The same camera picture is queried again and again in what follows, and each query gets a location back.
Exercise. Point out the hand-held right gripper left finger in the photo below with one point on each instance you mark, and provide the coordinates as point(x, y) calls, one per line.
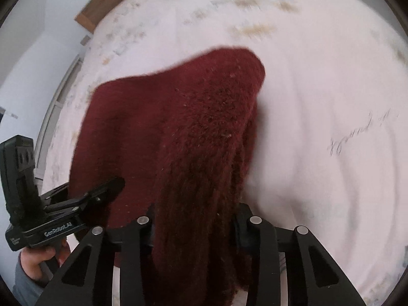
point(143, 232)

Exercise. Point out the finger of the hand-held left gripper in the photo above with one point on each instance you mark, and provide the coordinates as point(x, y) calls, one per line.
point(54, 193)
point(102, 193)

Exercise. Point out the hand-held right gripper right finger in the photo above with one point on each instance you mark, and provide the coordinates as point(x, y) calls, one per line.
point(247, 232)

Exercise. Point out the dark red knit sweater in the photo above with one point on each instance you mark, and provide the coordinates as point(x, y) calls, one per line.
point(191, 118)

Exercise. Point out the person's left forearm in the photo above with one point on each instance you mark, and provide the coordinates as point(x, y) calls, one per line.
point(27, 288)

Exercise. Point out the person's left hand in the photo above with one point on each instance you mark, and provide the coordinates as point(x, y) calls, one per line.
point(35, 264)

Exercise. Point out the white floral bed sheet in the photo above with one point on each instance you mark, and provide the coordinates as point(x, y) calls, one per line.
point(318, 86)

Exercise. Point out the wooden headboard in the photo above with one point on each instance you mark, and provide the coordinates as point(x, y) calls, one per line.
point(95, 12)

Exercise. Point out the grey wall socket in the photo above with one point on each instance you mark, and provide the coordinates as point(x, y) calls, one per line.
point(85, 40)

